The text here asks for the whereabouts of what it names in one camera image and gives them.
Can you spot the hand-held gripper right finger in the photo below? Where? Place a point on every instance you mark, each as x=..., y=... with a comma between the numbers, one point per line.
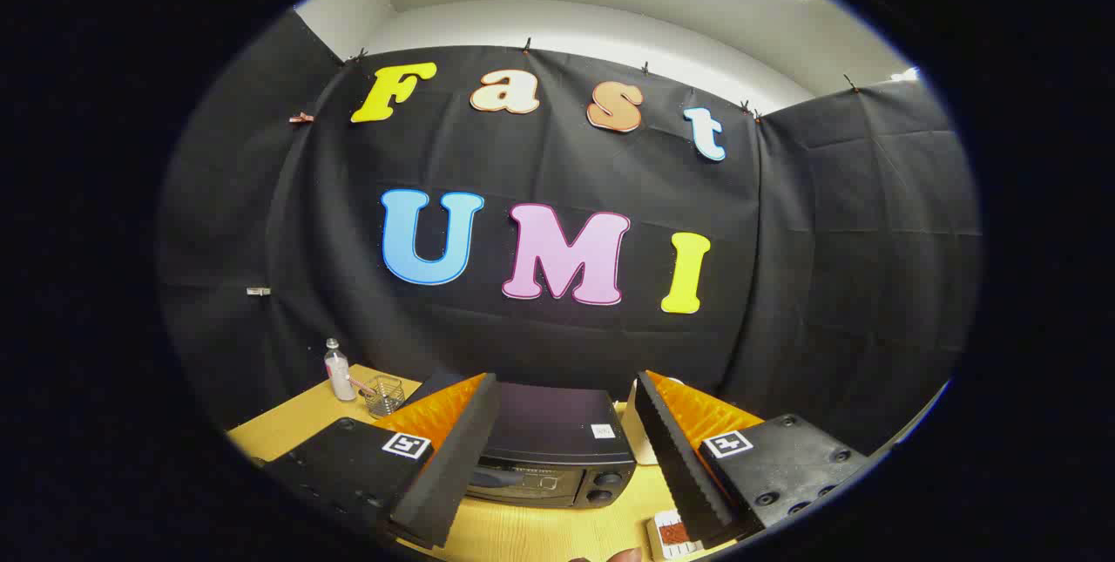
x=684, y=466

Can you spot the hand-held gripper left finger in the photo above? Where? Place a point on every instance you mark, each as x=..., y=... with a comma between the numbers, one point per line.
x=453, y=466

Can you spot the red-brown breaded meat cutlet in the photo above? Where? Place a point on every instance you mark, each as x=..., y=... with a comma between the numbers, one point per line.
x=672, y=534

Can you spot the black toaster oven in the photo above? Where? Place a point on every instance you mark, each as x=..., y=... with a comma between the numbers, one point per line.
x=549, y=427

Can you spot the white bread toaster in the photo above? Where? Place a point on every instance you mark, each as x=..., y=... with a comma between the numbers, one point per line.
x=640, y=436

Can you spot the white rectangular dish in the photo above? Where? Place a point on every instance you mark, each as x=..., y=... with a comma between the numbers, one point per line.
x=664, y=549

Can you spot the clear plastic bottle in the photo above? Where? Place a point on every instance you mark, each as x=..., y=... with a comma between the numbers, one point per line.
x=338, y=375

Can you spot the copper cloth clip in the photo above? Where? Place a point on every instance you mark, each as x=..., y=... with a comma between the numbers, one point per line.
x=300, y=118

